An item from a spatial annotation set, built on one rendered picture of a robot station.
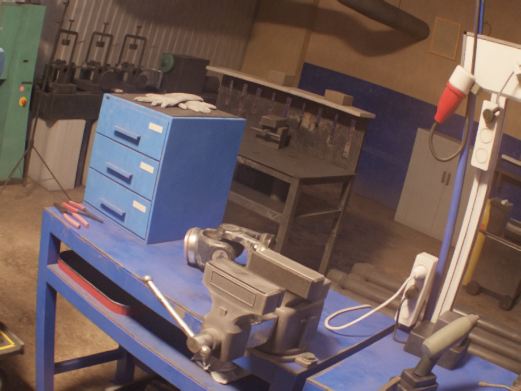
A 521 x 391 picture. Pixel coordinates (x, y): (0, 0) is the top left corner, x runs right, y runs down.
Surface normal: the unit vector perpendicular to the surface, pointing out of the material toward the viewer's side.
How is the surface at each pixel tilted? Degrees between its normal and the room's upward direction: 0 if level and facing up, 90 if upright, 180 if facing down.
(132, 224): 90
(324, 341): 0
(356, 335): 0
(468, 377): 0
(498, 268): 90
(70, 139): 90
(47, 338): 90
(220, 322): 65
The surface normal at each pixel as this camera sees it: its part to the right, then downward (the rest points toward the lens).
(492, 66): -0.60, 0.07
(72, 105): 0.77, 0.34
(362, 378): 0.24, -0.94
